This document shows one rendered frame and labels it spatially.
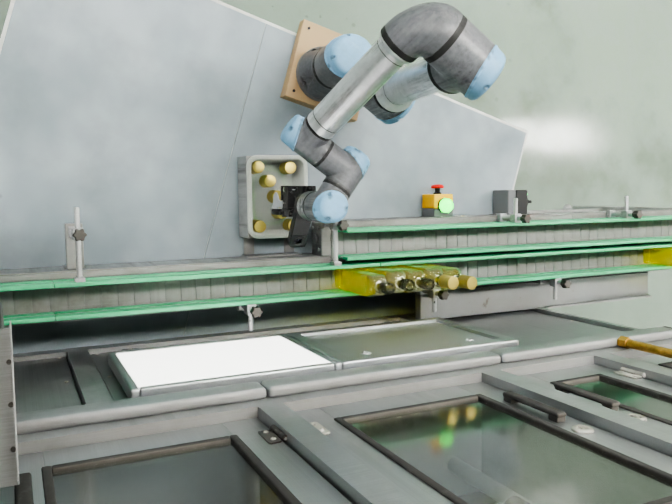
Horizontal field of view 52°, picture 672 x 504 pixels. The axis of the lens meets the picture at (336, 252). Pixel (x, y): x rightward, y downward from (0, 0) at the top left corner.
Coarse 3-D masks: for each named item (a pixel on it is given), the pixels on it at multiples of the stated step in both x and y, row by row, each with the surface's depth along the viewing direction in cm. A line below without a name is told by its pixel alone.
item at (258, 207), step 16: (256, 160) 185; (272, 160) 187; (288, 160) 189; (304, 160) 189; (256, 176) 190; (288, 176) 194; (304, 176) 189; (256, 192) 191; (256, 208) 191; (272, 224) 194
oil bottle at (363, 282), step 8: (336, 272) 189; (344, 272) 185; (352, 272) 181; (360, 272) 179; (368, 272) 179; (336, 280) 190; (344, 280) 185; (352, 280) 181; (360, 280) 176; (368, 280) 173; (376, 280) 172; (384, 280) 174; (344, 288) 185; (352, 288) 181; (360, 288) 177; (368, 288) 173; (368, 296) 174
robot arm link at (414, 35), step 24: (408, 24) 137; (432, 24) 135; (456, 24) 136; (384, 48) 141; (408, 48) 139; (432, 48) 138; (360, 72) 146; (384, 72) 144; (336, 96) 150; (360, 96) 148; (312, 120) 155; (336, 120) 153; (288, 144) 159; (312, 144) 158
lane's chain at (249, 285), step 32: (544, 256) 223; (576, 256) 228; (608, 256) 235; (640, 256) 241; (64, 288) 161; (96, 288) 164; (128, 288) 167; (160, 288) 171; (192, 288) 174; (224, 288) 178; (256, 288) 181; (288, 288) 185; (320, 288) 189
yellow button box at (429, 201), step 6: (438, 192) 213; (426, 198) 213; (432, 198) 210; (438, 198) 210; (450, 198) 212; (426, 204) 213; (432, 204) 210; (426, 210) 214; (432, 210) 211; (438, 210) 210; (432, 216) 211; (438, 216) 211
